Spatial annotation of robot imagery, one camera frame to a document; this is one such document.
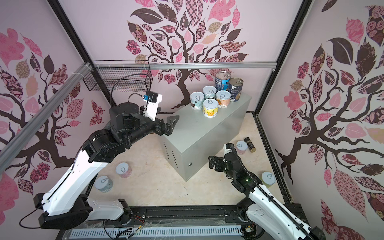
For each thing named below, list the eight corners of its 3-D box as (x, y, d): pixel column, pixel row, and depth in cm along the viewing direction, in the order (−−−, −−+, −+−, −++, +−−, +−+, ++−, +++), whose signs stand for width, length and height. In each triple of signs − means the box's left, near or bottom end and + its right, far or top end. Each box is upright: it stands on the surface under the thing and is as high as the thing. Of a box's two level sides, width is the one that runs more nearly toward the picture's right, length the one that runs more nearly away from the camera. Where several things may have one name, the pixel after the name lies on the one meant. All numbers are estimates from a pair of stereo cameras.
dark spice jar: (251, 153, 99) (252, 150, 96) (244, 140, 106) (245, 137, 103) (255, 152, 99) (256, 149, 97) (248, 139, 106) (249, 136, 104)
